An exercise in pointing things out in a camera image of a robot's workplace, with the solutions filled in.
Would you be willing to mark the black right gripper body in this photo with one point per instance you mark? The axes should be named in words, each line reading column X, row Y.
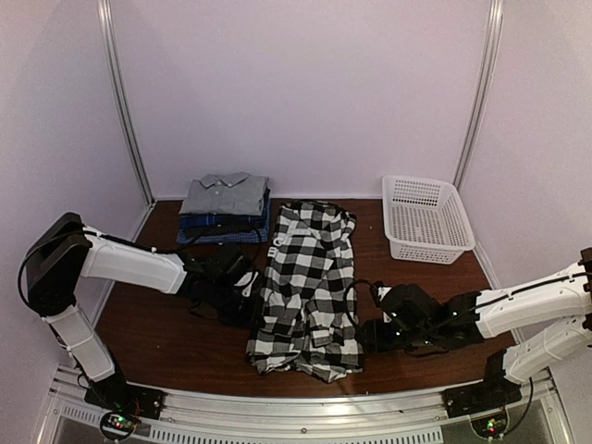
column 414, row 339

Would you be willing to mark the black white plaid shirt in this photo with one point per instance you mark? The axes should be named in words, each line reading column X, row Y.
column 307, row 319

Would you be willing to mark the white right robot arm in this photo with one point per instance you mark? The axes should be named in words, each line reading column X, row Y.
column 563, row 299

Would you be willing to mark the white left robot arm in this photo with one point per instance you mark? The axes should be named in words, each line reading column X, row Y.
column 71, row 258

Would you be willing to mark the blue white checked folded shirt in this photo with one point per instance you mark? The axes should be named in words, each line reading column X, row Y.
column 253, row 237

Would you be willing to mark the dark folded shirt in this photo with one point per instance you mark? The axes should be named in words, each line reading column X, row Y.
column 219, row 230

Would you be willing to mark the grey folded shirt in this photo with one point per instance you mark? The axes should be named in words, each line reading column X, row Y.
column 237, row 194

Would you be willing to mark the white plastic laundry basket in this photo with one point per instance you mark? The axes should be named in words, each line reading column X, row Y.
column 425, row 220

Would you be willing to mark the right circuit board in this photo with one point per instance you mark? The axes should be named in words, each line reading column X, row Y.
column 490, row 426

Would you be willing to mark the circuit board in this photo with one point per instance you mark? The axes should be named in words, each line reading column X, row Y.
column 490, row 426
column 117, row 426

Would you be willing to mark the left circuit board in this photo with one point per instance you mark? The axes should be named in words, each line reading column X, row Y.
column 117, row 426

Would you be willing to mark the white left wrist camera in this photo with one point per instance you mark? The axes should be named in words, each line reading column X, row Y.
column 245, row 285

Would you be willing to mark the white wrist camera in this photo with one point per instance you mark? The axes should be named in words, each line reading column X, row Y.
column 381, row 294
column 245, row 285

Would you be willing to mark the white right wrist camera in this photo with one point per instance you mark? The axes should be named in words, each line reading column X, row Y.
column 381, row 294

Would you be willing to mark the aluminium front rail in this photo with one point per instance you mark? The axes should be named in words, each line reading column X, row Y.
column 417, row 416

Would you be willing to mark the left aluminium frame post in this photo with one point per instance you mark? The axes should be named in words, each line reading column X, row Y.
column 106, row 22

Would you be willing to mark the aluminium frame post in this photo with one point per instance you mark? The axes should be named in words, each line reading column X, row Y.
column 494, row 26
column 106, row 22

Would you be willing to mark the right aluminium frame post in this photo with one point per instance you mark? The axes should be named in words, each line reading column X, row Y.
column 494, row 26

